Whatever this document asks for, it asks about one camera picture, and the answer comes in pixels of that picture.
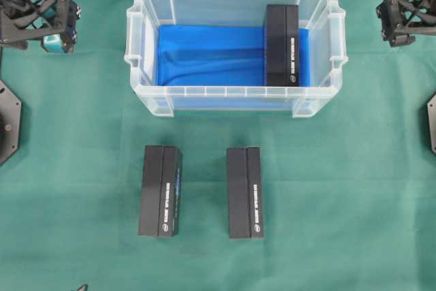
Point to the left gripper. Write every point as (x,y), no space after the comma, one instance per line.
(50,22)

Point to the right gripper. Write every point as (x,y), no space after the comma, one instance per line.
(403,20)

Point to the black camera box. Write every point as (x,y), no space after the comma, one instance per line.
(245,203)
(160,191)
(281,46)

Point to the clear plastic storage case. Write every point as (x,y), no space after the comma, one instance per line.
(323,19)

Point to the blue cloth liner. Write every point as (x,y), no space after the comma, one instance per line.
(196,55)

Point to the green table cloth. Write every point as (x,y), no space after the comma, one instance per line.
(348,194)

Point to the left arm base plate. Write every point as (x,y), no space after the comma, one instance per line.
(10,122)

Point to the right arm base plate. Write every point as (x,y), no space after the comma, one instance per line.
(431,110)

